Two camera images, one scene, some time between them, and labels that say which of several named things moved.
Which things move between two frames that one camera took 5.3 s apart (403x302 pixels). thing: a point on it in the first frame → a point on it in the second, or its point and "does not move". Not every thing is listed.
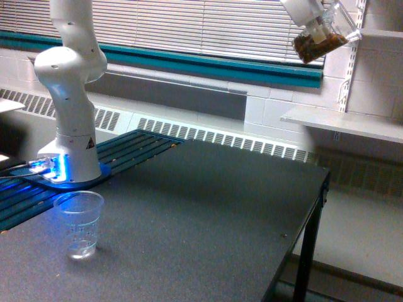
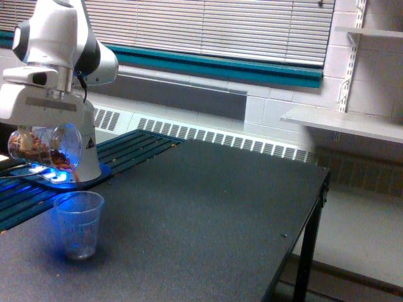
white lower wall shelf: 381,128 does not move
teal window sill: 264,69 does not move
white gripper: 304,12 → 29,95
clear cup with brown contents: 332,28 → 59,146
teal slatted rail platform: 18,201 does not move
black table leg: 302,290 does not move
